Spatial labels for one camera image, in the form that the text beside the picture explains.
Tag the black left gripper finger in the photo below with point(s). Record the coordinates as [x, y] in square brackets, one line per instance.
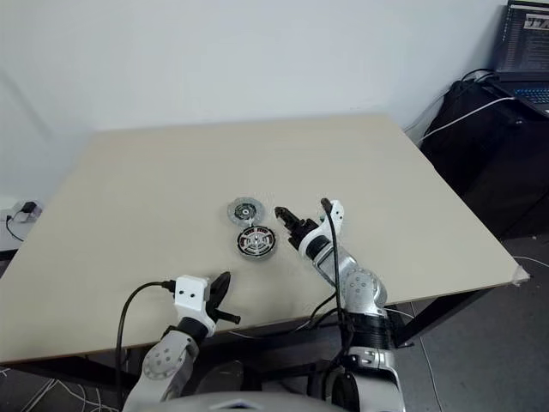
[222, 287]
[229, 318]

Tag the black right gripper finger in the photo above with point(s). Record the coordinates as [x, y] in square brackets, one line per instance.
[287, 225]
[286, 213]

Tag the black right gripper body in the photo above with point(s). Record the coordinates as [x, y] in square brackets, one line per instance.
[302, 227]

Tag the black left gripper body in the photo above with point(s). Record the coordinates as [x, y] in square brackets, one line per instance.
[213, 300]

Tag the round silver cover plate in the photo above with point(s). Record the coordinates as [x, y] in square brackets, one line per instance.
[244, 210]

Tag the motor stator with copper windings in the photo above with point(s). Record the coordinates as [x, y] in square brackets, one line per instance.
[257, 256]

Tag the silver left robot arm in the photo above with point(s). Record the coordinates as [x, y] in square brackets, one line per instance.
[167, 360]

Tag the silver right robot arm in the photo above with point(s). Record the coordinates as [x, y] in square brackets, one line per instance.
[360, 300]

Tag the white power strip with adapter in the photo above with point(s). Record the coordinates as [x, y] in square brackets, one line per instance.
[25, 212]

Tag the grey tape patch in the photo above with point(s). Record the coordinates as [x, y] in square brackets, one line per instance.
[521, 275]

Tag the black open laptop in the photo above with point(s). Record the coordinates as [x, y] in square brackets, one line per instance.
[527, 43]

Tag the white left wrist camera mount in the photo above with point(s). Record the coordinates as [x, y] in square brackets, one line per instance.
[191, 296]

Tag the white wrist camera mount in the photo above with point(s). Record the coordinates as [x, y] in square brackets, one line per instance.
[336, 214]
[191, 296]

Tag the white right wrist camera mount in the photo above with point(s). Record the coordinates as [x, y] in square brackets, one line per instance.
[336, 214]

